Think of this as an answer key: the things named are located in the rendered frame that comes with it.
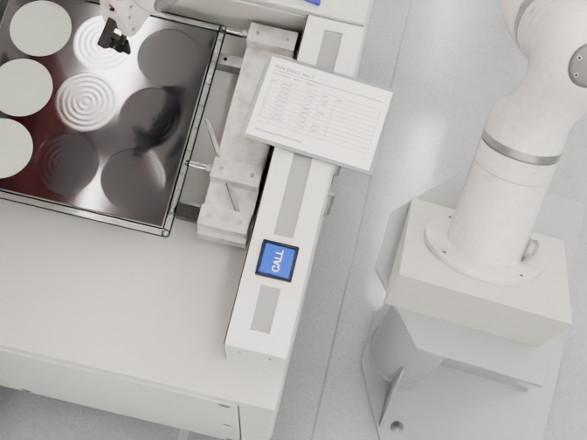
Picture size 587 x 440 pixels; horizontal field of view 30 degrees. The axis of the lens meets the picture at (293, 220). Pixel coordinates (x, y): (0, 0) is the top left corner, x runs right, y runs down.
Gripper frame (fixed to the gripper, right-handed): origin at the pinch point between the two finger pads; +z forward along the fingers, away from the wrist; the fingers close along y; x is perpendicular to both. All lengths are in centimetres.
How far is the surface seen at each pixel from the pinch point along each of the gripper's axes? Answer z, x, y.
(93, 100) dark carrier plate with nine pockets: 17.1, 4.7, -9.1
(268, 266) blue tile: 10.4, -34.3, -20.2
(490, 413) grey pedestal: 105, -86, -3
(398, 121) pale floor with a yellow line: 107, -33, 50
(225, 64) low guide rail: 22.0, -9.2, 9.2
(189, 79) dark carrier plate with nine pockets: 17.0, -6.7, 1.8
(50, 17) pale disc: 17.1, 18.7, -0.2
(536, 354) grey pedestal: 25, -77, -8
